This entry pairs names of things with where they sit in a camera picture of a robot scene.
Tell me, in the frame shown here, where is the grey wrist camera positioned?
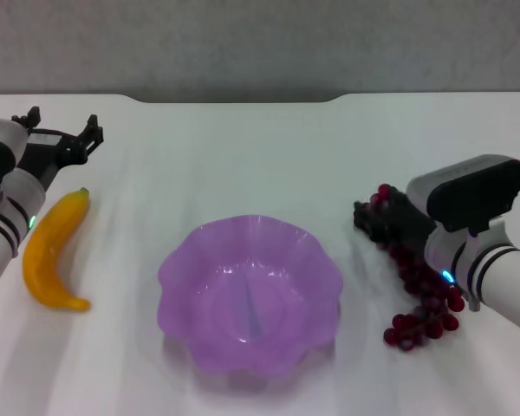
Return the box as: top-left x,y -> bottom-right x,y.
406,153 -> 520,233
0,115 -> 29,183

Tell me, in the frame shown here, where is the yellow plastic banana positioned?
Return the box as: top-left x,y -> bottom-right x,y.
23,186 -> 92,312

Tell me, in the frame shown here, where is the red grape bunch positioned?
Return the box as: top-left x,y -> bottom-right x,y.
353,184 -> 465,351

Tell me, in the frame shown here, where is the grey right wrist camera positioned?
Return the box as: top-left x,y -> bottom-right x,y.
406,153 -> 520,233

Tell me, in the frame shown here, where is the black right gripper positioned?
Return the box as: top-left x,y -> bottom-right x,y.
353,192 -> 437,262

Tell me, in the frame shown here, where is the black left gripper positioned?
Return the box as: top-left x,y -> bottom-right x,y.
11,106 -> 105,192

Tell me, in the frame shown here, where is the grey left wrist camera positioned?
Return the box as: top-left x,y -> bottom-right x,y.
0,115 -> 29,183

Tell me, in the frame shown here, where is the purple wavy plastic bowl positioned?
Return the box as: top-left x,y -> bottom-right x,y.
157,213 -> 344,393

